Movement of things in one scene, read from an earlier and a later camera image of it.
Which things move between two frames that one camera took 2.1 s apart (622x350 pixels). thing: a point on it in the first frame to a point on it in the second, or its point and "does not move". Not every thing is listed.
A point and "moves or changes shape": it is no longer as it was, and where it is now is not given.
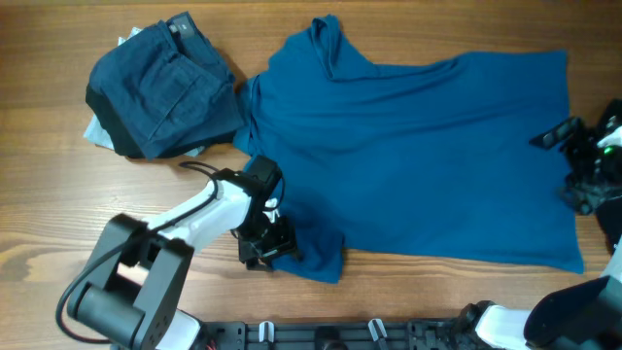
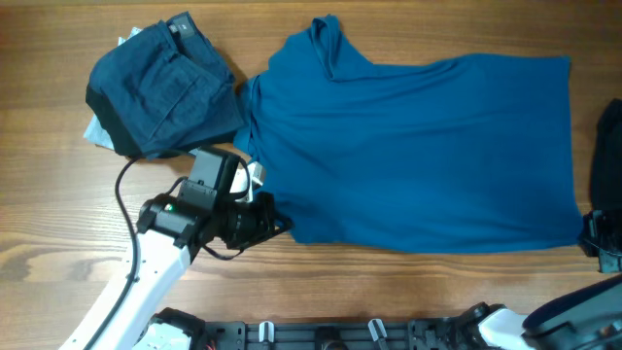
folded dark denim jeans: [171, 86] does not move
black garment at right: [608, 175] does not move
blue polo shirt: [434, 161] moves or changes shape
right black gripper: [584, 198] to [598, 224]
